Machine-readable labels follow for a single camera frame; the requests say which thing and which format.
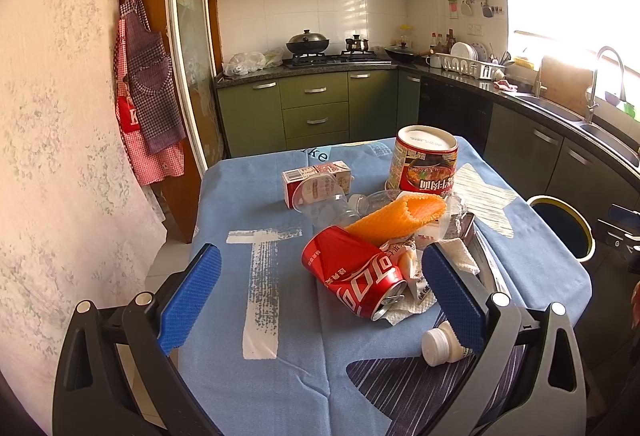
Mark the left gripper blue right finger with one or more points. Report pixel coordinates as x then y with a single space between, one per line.
460 295

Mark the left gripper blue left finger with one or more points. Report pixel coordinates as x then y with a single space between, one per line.
184 294

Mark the small white pill bottle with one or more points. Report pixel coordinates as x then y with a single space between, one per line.
440 345

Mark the yellow rimmed dark trash bin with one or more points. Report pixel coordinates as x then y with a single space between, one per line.
568 224

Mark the white paper tissue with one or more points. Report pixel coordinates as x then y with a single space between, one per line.
420 296

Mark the crushed red cola can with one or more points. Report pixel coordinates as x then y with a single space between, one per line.
361 276

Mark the orange foam fruit net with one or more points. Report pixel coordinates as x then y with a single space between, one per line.
399 219

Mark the red instant noodle tub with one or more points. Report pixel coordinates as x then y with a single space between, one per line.
424 161

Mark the red white milk carton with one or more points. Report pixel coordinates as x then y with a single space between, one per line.
312 184

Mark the clear plastic cup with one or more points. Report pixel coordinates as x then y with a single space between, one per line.
333 211

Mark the crushed clear plastic bottle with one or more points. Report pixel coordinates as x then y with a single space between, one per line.
364 205

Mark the steel kitchen faucet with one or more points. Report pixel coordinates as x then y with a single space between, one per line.
599 78

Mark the blue patterned tablecloth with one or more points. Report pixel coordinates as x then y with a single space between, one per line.
274 352

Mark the green lower cabinets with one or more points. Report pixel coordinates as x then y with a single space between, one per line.
537 147

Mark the wooden cutting board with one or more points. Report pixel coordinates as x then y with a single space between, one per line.
565 84

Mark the red checked apron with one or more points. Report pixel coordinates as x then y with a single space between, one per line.
148 168

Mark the white dish rack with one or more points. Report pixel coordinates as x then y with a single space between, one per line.
462 59

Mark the clear plastic bag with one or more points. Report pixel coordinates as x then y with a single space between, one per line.
244 63

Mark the black frying pan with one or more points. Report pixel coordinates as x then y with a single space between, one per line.
402 55

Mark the gas stove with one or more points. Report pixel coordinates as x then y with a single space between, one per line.
346 58

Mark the small steel pot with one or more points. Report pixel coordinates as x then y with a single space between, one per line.
356 43

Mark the black wok with lid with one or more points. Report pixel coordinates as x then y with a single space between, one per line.
308 43

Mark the glass sliding door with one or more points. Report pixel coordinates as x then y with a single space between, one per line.
191 48

